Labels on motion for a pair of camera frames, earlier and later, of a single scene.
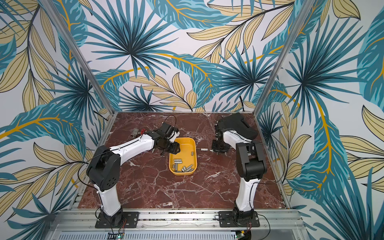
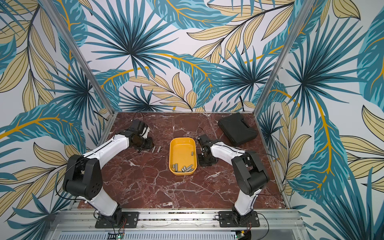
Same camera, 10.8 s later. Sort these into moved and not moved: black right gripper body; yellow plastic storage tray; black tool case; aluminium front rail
Moved: black right gripper body
Not moved: black tool case; yellow plastic storage tray; aluminium front rail
